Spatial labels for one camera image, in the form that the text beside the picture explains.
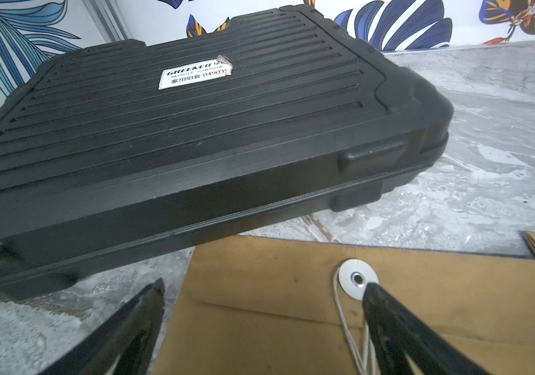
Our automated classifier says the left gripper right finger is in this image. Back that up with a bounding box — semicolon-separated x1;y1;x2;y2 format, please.
362;283;488;374

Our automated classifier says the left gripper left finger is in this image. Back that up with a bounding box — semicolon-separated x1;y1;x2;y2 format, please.
42;278;165;374

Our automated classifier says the black plastic tool case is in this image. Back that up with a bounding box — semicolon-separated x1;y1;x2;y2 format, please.
0;5;453;300

